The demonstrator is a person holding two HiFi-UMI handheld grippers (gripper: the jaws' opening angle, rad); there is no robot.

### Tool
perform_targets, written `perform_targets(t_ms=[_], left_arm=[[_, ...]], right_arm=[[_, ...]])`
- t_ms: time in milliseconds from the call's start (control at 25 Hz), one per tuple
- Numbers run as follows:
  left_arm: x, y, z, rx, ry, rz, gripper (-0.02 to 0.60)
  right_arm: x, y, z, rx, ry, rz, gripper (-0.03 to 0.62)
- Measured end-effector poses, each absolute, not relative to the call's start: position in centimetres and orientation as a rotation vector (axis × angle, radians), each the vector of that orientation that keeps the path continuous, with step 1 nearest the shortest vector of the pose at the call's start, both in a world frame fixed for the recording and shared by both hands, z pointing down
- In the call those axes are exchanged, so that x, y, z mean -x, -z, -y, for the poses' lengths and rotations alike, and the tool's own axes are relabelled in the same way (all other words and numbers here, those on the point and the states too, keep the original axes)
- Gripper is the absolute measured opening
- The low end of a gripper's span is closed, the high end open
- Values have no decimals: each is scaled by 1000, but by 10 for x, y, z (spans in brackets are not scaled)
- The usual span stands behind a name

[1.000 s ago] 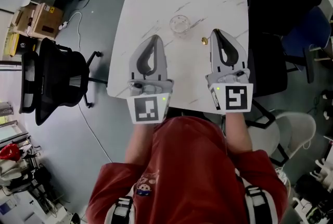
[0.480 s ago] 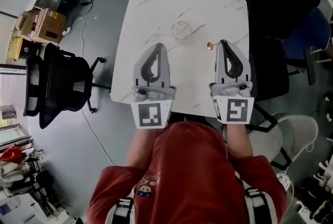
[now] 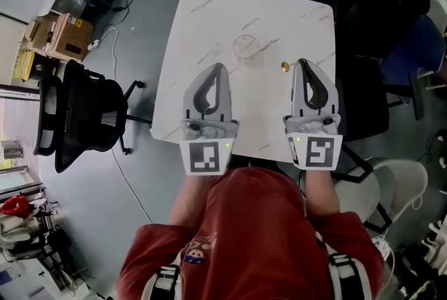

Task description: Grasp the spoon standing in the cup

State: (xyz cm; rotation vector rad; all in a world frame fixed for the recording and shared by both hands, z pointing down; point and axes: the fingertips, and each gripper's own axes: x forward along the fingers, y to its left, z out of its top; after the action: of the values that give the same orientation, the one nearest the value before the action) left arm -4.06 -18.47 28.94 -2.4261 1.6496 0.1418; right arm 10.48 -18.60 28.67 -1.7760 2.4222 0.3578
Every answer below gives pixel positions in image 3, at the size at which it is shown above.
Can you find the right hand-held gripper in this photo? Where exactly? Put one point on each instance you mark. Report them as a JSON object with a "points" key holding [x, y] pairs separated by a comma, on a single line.
{"points": [[319, 152]]}

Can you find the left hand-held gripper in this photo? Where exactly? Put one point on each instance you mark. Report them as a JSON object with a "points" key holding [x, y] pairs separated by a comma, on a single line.
{"points": [[206, 155]]}

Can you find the gold spoon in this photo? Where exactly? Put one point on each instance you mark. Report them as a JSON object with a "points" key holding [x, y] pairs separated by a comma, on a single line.
{"points": [[285, 67]]}

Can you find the clear glass cup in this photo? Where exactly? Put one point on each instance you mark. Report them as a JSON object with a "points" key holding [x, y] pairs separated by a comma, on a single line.
{"points": [[246, 47]]}

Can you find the person's right forearm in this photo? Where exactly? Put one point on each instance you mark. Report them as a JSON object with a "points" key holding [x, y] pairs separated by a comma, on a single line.
{"points": [[323, 190]]}

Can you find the person's left forearm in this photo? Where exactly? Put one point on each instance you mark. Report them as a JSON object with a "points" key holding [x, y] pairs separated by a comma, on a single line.
{"points": [[190, 197]]}

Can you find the black chair with dark jacket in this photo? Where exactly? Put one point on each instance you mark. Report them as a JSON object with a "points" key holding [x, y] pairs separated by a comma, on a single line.
{"points": [[377, 12]]}

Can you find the blue chair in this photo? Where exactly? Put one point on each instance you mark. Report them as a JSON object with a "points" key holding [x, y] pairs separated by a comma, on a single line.
{"points": [[415, 47]]}

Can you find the light grey plastic chair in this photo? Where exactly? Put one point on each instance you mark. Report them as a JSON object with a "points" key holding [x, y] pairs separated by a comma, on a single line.
{"points": [[394, 187]]}

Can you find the white power strip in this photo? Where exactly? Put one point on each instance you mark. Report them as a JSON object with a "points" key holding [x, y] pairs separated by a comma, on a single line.
{"points": [[94, 44]]}

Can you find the black mesh office chair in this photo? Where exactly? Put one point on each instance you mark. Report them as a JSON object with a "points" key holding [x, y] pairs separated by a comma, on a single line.
{"points": [[84, 113]]}

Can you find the person's red shirt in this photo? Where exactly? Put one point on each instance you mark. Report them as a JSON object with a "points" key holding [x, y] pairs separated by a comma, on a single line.
{"points": [[251, 239]]}

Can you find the brown cardboard box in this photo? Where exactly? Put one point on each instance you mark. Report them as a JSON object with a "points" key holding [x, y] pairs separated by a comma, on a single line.
{"points": [[63, 35]]}

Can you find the yellow box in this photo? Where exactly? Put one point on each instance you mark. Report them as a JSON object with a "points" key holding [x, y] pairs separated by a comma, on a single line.
{"points": [[31, 66]]}

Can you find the red bag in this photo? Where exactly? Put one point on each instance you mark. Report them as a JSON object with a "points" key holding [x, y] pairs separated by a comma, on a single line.
{"points": [[14, 205]]}

